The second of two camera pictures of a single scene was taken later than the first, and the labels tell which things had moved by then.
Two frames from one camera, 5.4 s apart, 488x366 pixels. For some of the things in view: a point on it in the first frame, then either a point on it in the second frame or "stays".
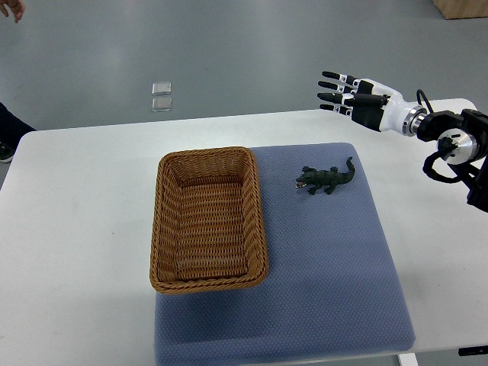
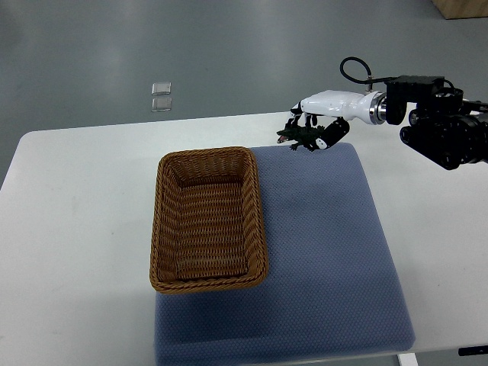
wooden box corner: (458, 9) stays
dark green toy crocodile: (320, 178) → (301, 136)
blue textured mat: (331, 287) stays
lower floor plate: (162, 104) stays
